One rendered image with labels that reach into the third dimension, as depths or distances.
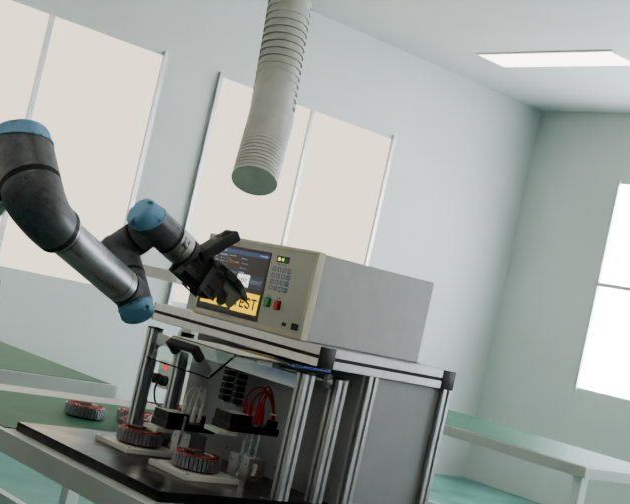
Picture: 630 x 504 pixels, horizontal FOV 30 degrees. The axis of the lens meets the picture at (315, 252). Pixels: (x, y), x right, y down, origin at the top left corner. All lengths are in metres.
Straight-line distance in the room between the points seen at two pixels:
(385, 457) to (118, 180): 5.38
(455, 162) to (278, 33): 5.79
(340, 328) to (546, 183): 7.83
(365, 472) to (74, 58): 5.38
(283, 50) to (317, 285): 1.71
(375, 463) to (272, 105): 1.73
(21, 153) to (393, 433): 1.10
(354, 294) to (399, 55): 6.79
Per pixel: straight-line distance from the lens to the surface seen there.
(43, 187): 2.23
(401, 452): 2.82
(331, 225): 9.06
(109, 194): 7.92
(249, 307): 2.83
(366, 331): 2.80
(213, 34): 8.35
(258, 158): 4.01
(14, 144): 2.29
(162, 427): 2.90
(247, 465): 2.75
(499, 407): 10.40
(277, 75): 4.21
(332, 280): 2.71
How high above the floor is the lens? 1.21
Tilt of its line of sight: 2 degrees up
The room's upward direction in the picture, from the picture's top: 13 degrees clockwise
